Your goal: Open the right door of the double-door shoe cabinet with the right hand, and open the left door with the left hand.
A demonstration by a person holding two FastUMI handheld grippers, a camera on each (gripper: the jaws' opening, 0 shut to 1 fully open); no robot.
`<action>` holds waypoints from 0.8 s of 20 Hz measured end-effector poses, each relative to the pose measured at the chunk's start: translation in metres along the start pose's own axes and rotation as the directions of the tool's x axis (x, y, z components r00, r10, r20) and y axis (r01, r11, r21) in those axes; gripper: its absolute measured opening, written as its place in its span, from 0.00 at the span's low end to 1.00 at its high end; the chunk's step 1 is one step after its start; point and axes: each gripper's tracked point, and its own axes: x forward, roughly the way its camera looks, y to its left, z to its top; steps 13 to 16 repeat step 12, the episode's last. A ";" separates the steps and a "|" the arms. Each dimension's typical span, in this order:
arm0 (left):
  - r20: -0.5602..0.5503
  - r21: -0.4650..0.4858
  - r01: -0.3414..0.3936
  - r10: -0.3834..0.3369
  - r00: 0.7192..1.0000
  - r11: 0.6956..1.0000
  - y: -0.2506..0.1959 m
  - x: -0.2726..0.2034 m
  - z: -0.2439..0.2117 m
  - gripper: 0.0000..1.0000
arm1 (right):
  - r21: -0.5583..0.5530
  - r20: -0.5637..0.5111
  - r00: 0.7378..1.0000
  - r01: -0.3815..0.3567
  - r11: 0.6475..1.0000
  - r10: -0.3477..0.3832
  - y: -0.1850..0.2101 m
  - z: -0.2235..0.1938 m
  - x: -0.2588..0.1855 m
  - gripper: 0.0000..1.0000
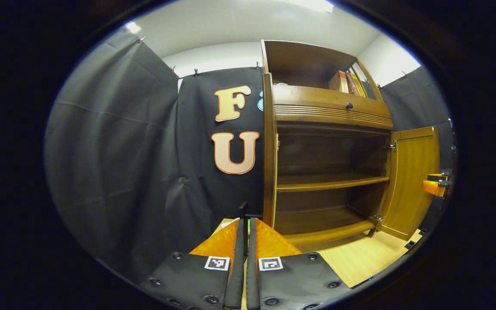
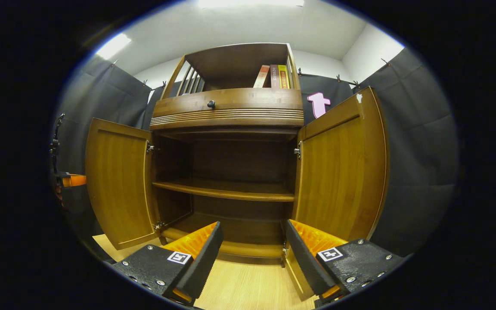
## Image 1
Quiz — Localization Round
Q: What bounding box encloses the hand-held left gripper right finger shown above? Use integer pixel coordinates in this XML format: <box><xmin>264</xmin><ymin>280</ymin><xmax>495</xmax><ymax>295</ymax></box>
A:
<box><xmin>246</xmin><ymin>217</ymin><xmax>352</xmax><ymax>310</ymax></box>

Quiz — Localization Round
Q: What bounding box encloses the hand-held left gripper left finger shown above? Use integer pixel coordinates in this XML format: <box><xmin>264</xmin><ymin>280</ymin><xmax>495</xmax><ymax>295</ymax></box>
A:
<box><xmin>139</xmin><ymin>217</ymin><xmax>246</xmax><ymax>310</ymax></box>

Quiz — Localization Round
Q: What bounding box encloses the wooden shoe cabinet door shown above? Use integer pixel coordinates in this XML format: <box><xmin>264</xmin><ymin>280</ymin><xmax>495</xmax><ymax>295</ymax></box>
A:
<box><xmin>375</xmin><ymin>126</ymin><xmax>441</xmax><ymax>242</ymax></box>
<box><xmin>262</xmin><ymin>72</ymin><xmax>279</xmax><ymax>229</ymax></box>

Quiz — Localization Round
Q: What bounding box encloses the wooden double-door shoe cabinet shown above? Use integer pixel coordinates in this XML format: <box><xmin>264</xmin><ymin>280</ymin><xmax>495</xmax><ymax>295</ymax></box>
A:
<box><xmin>260</xmin><ymin>40</ymin><xmax>442</xmax><ymax>247</ymax></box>

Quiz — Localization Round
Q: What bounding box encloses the wooden inner shelf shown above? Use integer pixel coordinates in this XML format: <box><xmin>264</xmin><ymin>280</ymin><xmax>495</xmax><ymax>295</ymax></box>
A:
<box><xmin>276</xmin><ymin>172</ymin><xmax>391</xmax><ymax>192</ymax></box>

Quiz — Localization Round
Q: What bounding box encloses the yellow book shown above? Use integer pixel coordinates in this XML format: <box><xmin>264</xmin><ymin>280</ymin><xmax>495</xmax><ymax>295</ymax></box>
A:
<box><xmin>351</xmin><ymin>72</ymin><xmax>367</xmax><ymax>98</ymax></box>

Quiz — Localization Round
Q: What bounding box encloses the maroon book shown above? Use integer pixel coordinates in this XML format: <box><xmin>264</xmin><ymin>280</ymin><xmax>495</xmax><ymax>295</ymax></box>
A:
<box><xmin>345</xmin><ymin>71</ymin><xmax>360</xmax><ymax>96</ymax></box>

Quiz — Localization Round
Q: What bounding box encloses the tan book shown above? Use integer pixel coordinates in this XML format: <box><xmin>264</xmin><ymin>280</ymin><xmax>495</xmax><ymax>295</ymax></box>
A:
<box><xmin>329</xmin><ymin>70</ymin><xmax>350</xmax><ymax>93</ymax></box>

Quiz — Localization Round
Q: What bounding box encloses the wooden drawer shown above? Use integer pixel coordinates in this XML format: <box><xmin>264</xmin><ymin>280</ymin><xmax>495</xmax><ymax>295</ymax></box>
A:
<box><xmin>273</xmin><ymin>85</ymin><xmax>393</xmax><ymax>120</ymax></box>

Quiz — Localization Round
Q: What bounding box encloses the black backdrop cloth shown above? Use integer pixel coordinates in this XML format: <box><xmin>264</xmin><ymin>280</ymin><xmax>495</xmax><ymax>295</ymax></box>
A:
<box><xmin>43</xmin><ymin>28</ymin><xmax>455</xmax><ymax>280</ymax></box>

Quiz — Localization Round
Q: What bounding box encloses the large ceiling light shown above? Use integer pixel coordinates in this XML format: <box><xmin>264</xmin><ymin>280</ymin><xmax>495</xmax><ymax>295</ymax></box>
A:
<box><xmin>291</xmin><ymin>0</ymin><xmax>335</xmax><ymax>13</ymax></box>

